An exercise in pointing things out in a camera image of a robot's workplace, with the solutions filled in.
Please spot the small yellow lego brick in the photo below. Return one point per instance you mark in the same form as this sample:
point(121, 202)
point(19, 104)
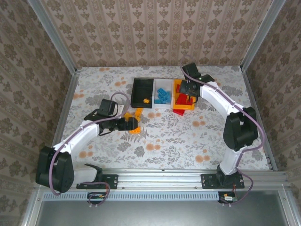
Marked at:
point(127, 115)
point(146, 100)

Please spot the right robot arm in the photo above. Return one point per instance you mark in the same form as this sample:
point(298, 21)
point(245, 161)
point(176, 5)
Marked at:
point(240, 131)

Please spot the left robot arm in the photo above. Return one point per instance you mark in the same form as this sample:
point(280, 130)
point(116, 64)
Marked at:
point(56, 169)

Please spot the long yellow lego brick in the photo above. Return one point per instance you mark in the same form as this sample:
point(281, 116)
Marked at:
point(135, 130)
point(138, 113)

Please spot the yellow plastic bin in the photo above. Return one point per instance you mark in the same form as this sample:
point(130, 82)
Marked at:
point(185, 108)

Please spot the white plastic bin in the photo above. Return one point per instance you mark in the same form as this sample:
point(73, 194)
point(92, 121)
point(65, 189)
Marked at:
point(162, 84)

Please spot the black plastic bin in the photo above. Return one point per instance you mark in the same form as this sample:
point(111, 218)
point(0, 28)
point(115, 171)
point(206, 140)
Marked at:
point(141, 90)

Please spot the grey metal panel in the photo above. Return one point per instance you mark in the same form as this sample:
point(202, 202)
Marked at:
point(164, 214)

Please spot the white left camera bracket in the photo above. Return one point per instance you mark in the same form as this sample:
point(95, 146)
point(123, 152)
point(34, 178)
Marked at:
point(120, 109)

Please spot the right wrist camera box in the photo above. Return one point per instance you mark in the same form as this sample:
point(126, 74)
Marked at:
point(191, 70)

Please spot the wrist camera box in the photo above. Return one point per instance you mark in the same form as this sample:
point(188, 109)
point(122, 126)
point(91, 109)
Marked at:
point(191, 70)
point(107, 107)

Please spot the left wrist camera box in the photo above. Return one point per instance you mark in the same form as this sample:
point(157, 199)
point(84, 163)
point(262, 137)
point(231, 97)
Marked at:
point(107, 107)

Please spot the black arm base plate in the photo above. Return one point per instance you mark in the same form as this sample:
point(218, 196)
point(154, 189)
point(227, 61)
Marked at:
point(207, 181)
point(113, 181)

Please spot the aluminium side rail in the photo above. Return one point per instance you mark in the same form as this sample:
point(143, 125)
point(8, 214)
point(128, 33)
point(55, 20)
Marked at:
point(255, 106)
point(68, 103)

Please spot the long aluminium mounting rail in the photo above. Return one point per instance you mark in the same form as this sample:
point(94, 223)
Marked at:
point(160, 179)

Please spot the aluminium frame post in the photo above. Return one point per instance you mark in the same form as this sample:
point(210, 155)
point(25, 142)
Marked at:
point(54, 35)
point(261, 33)

